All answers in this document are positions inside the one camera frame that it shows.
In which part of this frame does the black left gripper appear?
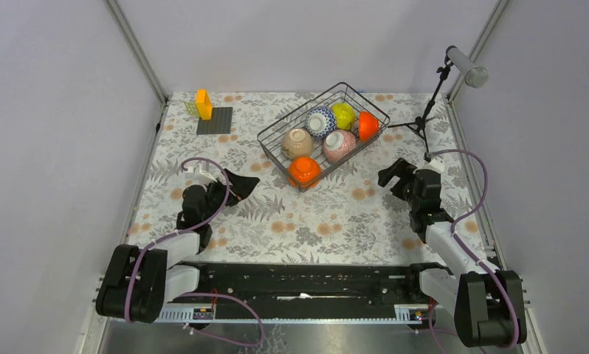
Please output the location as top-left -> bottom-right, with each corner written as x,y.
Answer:
201,169 -> 259,224

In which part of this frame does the pink patterned bowl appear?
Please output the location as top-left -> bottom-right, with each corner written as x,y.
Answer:
323,129 -> 357,162

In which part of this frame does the orange bowl front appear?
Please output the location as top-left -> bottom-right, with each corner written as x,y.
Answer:
288,156 -> 322,189

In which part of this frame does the orange bowl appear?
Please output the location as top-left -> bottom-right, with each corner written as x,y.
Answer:
358,111 -> 379,142
288,156 -> 322,189

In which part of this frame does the blue white patterned bowl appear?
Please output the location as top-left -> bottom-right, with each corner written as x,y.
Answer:
306,106 -> 337,139

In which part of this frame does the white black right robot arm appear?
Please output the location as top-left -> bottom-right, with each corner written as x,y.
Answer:
378,158 -> 527,347

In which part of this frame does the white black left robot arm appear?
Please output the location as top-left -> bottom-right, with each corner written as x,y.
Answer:
95,170 -> 260,323

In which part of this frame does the floral tablecloth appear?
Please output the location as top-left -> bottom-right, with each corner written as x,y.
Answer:
125,91 -> 484,266

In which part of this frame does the orange bowl rear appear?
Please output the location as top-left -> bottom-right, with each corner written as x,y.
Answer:
358,111 -> 379,142

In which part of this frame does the black microphone tripod stand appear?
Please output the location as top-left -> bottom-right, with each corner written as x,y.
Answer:
388,56 -> 453,162

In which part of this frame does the grey lego baseplate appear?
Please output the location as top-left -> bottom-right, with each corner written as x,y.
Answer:
196,107 -> 233,135

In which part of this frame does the beige ceramic bowl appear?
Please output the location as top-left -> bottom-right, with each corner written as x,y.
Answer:
281,128 -> 314,160

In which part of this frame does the yellow green bowl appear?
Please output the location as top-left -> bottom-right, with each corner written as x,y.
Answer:
331,103 -> 356,131

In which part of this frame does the yellow green grid plate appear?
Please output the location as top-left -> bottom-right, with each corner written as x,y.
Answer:
184,101 -> 200,117

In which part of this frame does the orange block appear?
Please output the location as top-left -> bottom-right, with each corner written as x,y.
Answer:
195,89 -> 213,120

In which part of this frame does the silver microphone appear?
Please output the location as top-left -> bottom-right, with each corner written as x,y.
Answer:
446,46 -> 489,89

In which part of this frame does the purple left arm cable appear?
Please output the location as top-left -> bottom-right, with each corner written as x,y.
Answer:
123,156 -> 266,349

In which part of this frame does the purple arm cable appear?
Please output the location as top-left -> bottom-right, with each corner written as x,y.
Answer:
424,149 -> 521,354
123,156 -> 266,349

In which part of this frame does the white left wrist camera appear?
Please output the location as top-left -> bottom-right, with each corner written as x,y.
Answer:
186,165 -> 215,185

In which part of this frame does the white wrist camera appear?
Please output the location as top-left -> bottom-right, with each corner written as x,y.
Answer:
186,165 -> 215,185
418,156 -> 446,174

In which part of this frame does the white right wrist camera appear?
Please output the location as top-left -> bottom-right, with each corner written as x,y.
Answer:
418,156 -> 446,174

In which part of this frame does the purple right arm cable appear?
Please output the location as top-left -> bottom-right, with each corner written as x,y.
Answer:
424,149 -> 521,354

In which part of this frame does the black wire dish rack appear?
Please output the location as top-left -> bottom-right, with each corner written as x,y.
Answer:
257,82 -> 390,192

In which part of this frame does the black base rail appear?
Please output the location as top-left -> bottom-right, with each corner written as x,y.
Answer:
173,263 -> 441,322

